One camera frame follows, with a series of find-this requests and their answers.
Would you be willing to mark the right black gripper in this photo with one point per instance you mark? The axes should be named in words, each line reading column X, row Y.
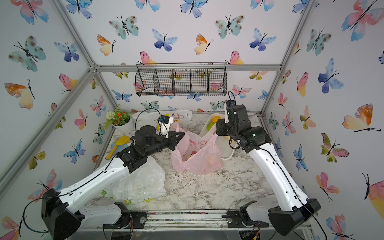
column 221, row 126

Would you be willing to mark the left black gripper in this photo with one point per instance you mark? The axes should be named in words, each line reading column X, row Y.
column 172, row 141

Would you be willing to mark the pink plastic bag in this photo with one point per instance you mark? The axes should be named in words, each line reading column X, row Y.
column 195, row 154

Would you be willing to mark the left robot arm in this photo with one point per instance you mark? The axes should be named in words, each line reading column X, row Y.
column 64, row 211

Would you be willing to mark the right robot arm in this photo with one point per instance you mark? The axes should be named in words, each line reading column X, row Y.
column 295, row 207

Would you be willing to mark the white plastic tray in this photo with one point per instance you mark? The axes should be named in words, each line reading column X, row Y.
column 223, row 142

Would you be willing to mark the green pear left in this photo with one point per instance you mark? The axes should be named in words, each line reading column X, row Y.
column 210, row 125

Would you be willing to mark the white printed plastic bag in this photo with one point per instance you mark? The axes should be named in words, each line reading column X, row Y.
column 183, row 115

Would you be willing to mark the yellow toy shovel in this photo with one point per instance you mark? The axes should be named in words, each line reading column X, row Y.
column 123, row 140

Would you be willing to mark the potted flower plant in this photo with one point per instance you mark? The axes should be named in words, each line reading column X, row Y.
column 120, row 120

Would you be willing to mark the blue toy scoop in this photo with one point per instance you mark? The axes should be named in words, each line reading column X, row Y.
column 117, row 148

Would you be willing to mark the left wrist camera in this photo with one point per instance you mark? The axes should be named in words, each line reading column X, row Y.
column 165, row 124

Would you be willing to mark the black wire basket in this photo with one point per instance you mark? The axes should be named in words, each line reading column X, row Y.
column 181, row 80

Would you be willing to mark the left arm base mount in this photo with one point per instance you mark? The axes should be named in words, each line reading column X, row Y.
column 127, row 219

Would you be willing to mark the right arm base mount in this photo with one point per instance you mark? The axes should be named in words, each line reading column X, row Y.
column 243, row 220

